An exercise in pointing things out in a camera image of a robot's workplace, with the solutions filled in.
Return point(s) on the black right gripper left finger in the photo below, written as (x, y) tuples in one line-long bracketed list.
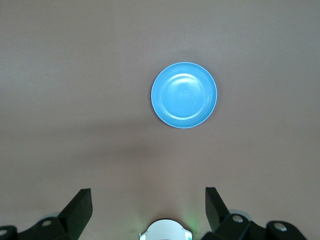
[(67, 222)]

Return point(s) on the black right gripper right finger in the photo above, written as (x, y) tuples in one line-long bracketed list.
[(225, 225)]

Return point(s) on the blue round plate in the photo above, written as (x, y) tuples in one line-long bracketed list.
[(183, 96)]

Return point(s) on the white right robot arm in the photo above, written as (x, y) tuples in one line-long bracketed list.
[(163, 230)]

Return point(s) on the brown table mat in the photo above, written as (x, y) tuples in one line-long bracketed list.
[(75, 100)]

